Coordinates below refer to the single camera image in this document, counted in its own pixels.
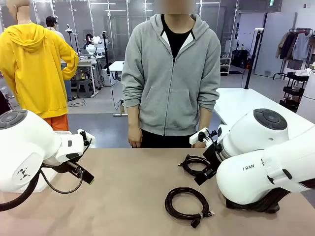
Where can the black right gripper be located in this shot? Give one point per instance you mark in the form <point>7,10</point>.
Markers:
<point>212,157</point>

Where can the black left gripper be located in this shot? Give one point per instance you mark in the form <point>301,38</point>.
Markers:
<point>70,167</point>

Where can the person's left forearm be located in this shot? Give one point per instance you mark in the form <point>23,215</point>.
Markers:
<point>207,118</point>

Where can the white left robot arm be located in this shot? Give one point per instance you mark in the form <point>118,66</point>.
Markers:
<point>27,147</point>

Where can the person's right forearm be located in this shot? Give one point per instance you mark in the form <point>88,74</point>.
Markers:
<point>133,116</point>

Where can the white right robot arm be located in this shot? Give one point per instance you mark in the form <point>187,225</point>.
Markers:
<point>251,177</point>

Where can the person's left hand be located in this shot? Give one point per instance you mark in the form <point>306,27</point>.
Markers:
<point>199,145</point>

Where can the person's right hand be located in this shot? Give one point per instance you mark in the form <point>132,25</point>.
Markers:
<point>135,137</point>

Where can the large white table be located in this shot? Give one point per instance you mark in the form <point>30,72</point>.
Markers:
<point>241,103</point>

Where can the grey step stool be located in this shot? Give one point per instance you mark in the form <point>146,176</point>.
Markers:
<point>84,88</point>

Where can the person in grey hoodie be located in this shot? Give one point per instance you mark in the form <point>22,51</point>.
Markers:
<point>169,88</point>

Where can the black garment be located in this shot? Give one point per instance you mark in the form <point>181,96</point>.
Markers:
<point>3,103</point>

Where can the background workbench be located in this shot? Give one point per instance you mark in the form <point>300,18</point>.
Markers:
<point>86,64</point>

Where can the wooden shoe shelf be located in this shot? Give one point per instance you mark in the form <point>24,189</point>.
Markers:
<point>225,66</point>

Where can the white standing desk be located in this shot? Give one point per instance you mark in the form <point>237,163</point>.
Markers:
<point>115,66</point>

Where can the mannequin in yellow hoodie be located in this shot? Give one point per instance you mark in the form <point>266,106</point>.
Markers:
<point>32,68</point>

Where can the black bags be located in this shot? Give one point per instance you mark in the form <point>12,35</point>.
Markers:
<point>241,59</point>

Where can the black utility cart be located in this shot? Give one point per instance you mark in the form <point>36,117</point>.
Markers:
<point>292,91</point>

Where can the black pole with white top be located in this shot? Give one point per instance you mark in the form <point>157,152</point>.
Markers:
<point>253,59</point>

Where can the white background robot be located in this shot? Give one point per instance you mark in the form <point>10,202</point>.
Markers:
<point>94,41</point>

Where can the background person with cap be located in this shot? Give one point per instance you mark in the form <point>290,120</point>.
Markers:
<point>53,23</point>

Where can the clothes rack with garments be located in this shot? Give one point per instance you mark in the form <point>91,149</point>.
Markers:
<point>295,46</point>

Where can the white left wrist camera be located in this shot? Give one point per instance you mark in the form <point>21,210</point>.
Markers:
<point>87,137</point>

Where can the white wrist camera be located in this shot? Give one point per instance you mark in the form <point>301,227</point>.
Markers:
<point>87,137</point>
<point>197,137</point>

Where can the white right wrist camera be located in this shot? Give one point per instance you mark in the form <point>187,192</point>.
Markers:
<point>197,137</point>

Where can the black camera tripod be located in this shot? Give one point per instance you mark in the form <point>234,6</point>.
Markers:
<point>105,51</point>
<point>71,37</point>

